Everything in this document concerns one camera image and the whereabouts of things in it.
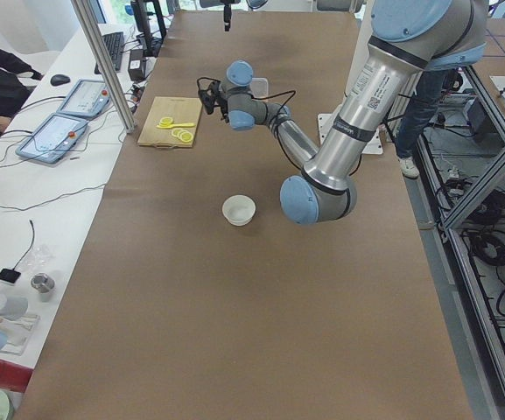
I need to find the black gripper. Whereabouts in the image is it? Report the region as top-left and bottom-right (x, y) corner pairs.
(197, 78), (229, 123)

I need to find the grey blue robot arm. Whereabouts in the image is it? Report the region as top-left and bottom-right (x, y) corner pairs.
(199, 1), (488, 225)

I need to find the wooden cutting board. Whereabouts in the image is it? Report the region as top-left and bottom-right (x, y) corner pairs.
(137, 96), (202, 149)

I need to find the yellow plastic knife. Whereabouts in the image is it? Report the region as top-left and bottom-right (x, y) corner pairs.
(156, 122), (195, 130)

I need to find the black power adapter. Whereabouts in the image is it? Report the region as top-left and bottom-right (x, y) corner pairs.
(128, 49), (147, 82)

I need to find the black keyboard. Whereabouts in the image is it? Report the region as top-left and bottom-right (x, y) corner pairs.
(102, 31), (124, 72)

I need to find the white bowl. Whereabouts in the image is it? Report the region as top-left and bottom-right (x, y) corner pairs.
(221, 194), (256, 227)

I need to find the teach pendant far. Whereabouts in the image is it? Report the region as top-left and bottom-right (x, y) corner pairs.
(57, 79), (110, 119)

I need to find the teach pendant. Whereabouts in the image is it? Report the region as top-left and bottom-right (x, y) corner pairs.
(57, 79), (110, 119)
(16, 113), (88, 165)

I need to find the black computer mouse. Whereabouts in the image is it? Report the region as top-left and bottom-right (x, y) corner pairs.
(50, 73), (71, 87)

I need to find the teach pendant near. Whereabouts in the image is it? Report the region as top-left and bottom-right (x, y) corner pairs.
(16, 113), (88, 165)

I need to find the person in jeans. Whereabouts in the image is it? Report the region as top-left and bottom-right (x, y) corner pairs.
(395, 69), (455, 179)

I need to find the metal cup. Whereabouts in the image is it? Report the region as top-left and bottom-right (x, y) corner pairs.
(31, 273), (55, 302)

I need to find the small black square device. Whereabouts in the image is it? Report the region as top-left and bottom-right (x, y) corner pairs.
(0, 268), (22, 284)

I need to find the grey cup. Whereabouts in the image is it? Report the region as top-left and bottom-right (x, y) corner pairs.
(0, 294), (29, 320)

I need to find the red cylinder can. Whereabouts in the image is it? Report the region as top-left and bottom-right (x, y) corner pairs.
(0, 359), (33, 393)

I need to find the aluminium frame post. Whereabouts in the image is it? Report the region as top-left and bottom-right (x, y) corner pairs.
(71, 0), (136, 134)

